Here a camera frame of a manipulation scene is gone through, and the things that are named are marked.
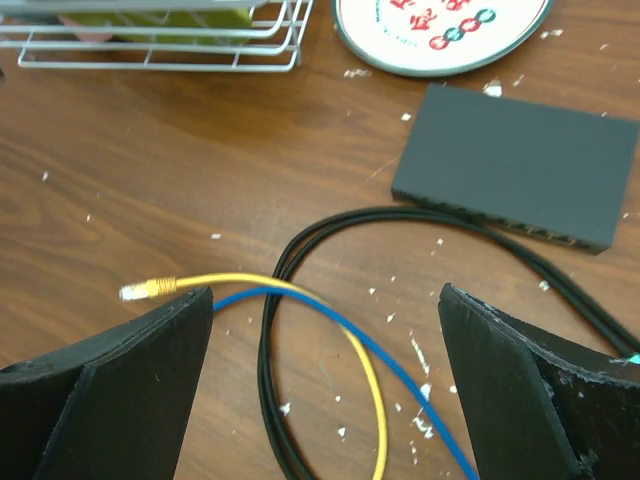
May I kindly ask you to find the white wire dish rack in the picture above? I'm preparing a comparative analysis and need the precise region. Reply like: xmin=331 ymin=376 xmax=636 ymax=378
xmin=1 ymin=1 xmax=314 ymax=73

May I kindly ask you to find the yellow ethernet cable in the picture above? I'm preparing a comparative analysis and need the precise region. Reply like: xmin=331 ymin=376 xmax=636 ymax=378
xmin=118 ymin=272 xmax=389 ymax=480

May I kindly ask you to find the pink cup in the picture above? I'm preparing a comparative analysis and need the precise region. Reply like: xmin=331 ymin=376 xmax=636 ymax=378
xmin=58 ymin=16 xmax=113 ymax=43

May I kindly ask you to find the black network switch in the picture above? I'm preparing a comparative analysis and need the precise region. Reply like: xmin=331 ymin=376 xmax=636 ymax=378
xmin=391 ymin=83 xmax=639 ymax=254

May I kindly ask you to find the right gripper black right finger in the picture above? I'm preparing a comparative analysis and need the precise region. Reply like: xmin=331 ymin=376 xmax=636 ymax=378
xmin=438 ymin=284 xmax=639 ymax=479

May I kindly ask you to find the green plate in rack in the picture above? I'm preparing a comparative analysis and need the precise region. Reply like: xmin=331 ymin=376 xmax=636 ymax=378
xmin=59 ymin=9 xmax=252 ymax=46

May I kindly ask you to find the blue ethernet cable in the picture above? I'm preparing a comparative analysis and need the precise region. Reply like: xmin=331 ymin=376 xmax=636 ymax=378
xmin=213 ymin=288 xmax=480 ymax=480

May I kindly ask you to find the black braided cable one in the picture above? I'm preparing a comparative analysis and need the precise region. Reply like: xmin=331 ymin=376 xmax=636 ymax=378
xmin=258 ymin=205 xmax=640 ymax=480

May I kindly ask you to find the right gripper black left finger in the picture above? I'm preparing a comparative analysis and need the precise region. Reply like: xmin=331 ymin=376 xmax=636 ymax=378
xmin=1 ymin=287 xmax=213 ymax=479

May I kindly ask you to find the black braided cable two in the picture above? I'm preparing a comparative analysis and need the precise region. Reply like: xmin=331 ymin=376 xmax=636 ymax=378
xmin=267 ymin=212 xmax=640 ymax=480

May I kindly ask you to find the white round printed plate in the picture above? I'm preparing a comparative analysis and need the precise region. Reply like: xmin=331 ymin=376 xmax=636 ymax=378
xmin=332 ymin=0 xmax=553 ymax=78

